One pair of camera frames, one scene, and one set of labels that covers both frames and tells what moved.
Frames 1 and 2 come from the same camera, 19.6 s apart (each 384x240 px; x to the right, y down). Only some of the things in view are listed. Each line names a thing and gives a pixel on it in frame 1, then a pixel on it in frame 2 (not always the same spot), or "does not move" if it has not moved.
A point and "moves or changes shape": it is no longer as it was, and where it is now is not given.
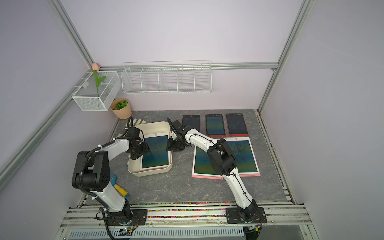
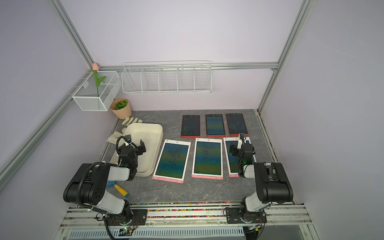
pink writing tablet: x=202 y=166 does not move
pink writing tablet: x=157 y=157 to x=172 y=163
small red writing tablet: x=236 y=125 does not move
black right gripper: x=169 y=145 to x=233 y=149
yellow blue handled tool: x=117 y=188 does not move
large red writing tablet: x=215 y=125 does not move
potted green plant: x=121 y=108 does not move
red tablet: x=194 y=121 does not move
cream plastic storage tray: x=133 y=166 moves or changes shape
